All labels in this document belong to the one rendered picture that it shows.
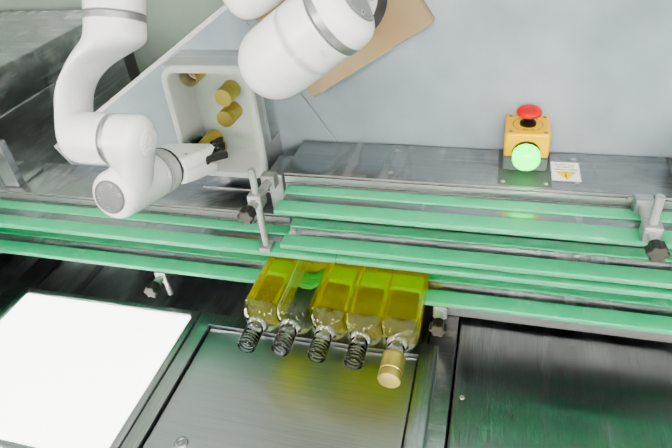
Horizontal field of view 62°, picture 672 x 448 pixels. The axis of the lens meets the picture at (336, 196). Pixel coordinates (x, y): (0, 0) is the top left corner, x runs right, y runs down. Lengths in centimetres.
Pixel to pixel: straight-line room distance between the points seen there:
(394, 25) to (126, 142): 45
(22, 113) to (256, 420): 109
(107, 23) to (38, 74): 96
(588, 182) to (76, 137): 77
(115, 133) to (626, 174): 78
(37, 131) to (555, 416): 145
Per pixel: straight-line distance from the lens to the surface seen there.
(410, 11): 94
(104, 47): 85
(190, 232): 111
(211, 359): 109
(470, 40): 97
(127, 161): 82
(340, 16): 63
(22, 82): 174
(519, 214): 92
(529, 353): 111
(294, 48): 65
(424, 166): 99
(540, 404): 105
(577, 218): 93
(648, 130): 105
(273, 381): 103
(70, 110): 89
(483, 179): 96
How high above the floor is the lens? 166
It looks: 52 degrees down
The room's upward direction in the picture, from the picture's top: 156 degrees counter-clockwise
